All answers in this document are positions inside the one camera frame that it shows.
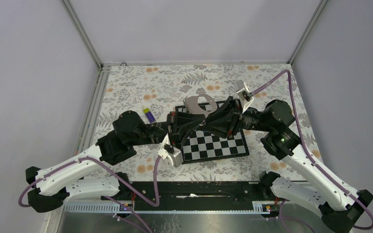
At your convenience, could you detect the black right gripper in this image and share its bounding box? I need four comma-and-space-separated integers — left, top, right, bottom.
200, 96, 273, 139

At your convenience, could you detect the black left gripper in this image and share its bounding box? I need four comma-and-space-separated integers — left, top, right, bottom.
131, 111, 206, 150

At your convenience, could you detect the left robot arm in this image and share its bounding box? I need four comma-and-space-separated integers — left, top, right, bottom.
18, 111, 208, 213

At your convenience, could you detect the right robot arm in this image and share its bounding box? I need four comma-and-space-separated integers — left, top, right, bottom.
201, 97, 373, 233

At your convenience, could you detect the black white chessboard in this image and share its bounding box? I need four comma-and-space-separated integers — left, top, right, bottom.
175, 101, 251, 165

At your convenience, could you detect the purple green toy brick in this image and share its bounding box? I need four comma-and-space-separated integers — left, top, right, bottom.
143, 108, 156, 123

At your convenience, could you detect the floral table cloth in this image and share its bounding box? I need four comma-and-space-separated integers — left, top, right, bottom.
94, 64, 321, 181

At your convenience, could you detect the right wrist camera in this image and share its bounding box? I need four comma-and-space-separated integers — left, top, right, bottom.
234, 80, 254, 113

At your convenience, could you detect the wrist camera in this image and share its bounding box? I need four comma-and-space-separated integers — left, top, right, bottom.
158, 134, 184, 167
234, 80, 254, 113

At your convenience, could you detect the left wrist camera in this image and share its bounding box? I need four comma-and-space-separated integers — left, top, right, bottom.
158, 134, 184, 167

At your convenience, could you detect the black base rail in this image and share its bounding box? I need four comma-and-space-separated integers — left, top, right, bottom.
101, 181, 290, 213

